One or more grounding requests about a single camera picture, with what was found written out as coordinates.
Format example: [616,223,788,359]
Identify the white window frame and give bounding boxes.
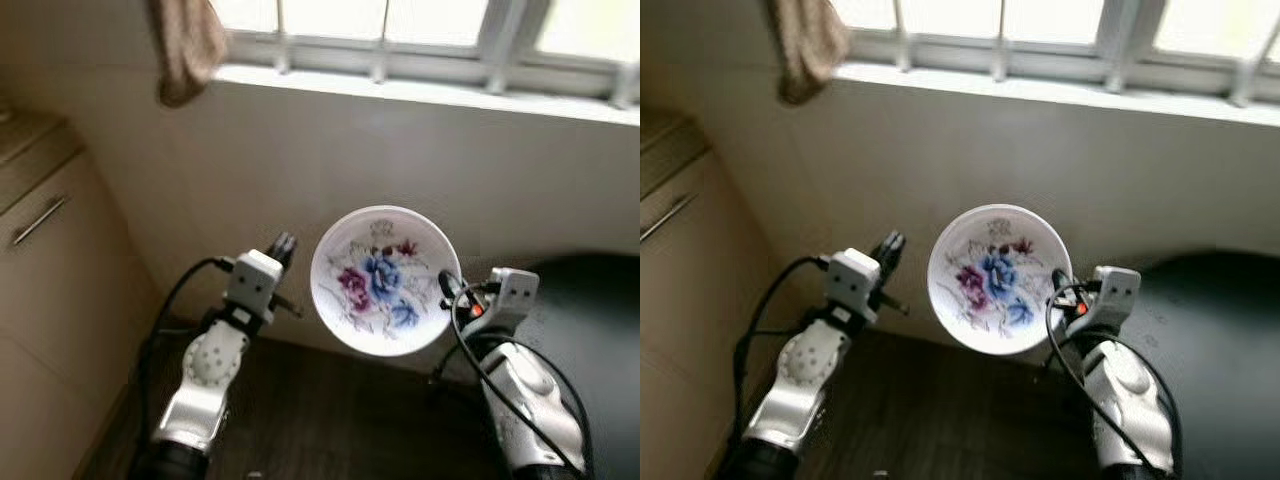
[210,0,641,111]
[830,0,1280,111]

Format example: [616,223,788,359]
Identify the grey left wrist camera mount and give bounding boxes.
[828,248,883,323]
[225,250,286,326]

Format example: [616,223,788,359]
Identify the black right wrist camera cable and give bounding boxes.
[1044,282,1176,476]
[448,283,591,479]

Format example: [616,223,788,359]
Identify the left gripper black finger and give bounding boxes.
[870,230,907,268]
[264,231,300,270]

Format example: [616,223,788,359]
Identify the brown curtain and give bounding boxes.
[770,0,851,107]
[150,0,231,109]

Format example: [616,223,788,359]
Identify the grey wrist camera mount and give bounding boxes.
[485,267,539,336]
[1090,265,1141,336]
[225,250,286,326]
[828,248,883,323]

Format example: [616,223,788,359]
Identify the white floral plate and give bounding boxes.
[310,205,463,358]
[927,204,1073,356]

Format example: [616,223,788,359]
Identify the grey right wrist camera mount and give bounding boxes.
[485,267,539,336]
[1090,265,1141,336]

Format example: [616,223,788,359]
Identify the black round table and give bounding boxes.
[1130,250,1280,480]
[520,250,641,480]

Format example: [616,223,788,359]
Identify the steel cabinet handle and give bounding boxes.
[642,192,698,243]
[10,195,69,248]

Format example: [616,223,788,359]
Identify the beige cabinet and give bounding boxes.
[640,100,791,480]
[0,100,166,480]

